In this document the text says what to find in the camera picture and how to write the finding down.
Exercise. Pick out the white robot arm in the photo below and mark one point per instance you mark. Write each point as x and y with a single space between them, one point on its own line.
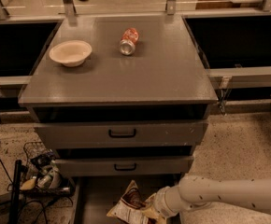
194 192

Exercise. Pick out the grey drawer cabinet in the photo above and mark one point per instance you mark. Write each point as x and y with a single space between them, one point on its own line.
163 80

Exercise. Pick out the grey top drawer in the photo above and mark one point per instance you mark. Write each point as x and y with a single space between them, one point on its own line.
121 134

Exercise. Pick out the red soda can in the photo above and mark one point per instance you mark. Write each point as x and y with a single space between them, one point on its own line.
128 41

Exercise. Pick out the grey drawer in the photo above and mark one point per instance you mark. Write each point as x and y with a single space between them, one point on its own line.
121 134
95 196
125 166

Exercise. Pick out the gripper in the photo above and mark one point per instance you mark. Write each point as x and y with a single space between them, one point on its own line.
161 203

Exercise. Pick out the grey middle drawer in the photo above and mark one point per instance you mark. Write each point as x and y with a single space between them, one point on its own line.
125 166

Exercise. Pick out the white paper bowl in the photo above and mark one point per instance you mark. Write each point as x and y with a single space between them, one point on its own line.
71 53

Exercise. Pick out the black wire basket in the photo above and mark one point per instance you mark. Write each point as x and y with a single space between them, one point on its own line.
41 175

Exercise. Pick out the black stand post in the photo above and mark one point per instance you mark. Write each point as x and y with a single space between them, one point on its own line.
15 193

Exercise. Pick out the brown chip bag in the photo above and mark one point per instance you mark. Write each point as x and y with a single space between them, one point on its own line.
128 208

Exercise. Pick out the grey bottom drawer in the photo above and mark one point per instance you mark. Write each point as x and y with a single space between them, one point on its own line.
95 196

